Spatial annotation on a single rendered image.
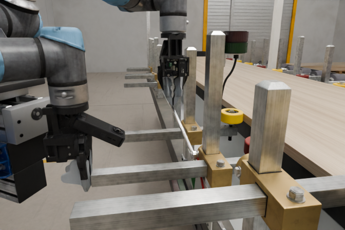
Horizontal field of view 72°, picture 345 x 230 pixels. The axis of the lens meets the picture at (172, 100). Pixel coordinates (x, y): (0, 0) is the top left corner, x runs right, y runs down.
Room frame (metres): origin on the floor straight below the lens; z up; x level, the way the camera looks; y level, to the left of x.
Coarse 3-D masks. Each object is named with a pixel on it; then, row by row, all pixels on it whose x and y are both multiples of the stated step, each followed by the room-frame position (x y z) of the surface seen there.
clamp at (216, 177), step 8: (200, 152) 0.58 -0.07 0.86; (208, 160) 0.52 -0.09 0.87; (216, 160) 0.52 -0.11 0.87; (224, 160) 0.52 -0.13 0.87; (208, 168) 0.50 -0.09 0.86; (216, 168) 0.48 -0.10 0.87; (224, 168) 0.49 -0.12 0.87; (232, 168) 0.49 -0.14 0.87; (208, 176) 0.50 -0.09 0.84; (216, 176) 0.48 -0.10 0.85; (224, 176) 0.48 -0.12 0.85; (216, 184) 0.48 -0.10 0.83; (224, 184) 0.48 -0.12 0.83
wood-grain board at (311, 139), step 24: (240, 72) 1.78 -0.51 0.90; (264, 72) 1.78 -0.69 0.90; (240, 96) 1.05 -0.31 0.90; (312, 96) 1.05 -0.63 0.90; (336, 96) 1.05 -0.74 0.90; (288, 120) 0.73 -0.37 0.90; (312, 120) 0.73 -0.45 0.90; (336, 120) 0.73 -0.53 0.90; (288, 144) 0.55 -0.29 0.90; (312, 144) 0.55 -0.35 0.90; (336, 144) 0.55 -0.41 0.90; (312, 168) 0.46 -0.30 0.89; (336, 168) 0.44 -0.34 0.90
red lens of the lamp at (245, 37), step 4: (224, 32) 0.57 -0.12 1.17; (228, 32) 0.56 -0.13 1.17; (232, 32) 0.55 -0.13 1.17; (236, 32) 0.55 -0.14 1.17; (240, 32) 0.55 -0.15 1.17; (244, 32) 0.55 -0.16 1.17; (228, 36) 0.56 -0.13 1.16; (232, 36) 0.55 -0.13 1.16; (236, 36) 0.55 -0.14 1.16; (240, 36) 0.55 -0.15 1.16; (244, 36) 0.55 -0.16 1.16; (228, 40) 0.56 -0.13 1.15; (232, 40) 0.55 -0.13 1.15; (236, 40) 0.55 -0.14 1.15; (240, 40) 0.55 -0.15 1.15; (244, 40) 0.55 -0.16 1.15
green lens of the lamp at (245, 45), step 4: (228, 44) 0.56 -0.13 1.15; (232, 44) 0.55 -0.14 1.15; (236, 44) 0.55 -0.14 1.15; (240, 44) 0.55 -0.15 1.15; (244, 44) 0.55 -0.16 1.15; (228, 48) 0.56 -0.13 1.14; (232, 48) 0.55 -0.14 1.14; (236, 48) 0.55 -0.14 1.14; (240, 48) 0.55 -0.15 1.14; (244, 48) 0.56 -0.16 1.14; (224, 52) 0.56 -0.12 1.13; (228, 52) 0.56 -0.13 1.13; (232, 52) 0.55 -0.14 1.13; (236, 52) 0.55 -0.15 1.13; (240, 52) 0.55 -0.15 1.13; (244, 52) 0.56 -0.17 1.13
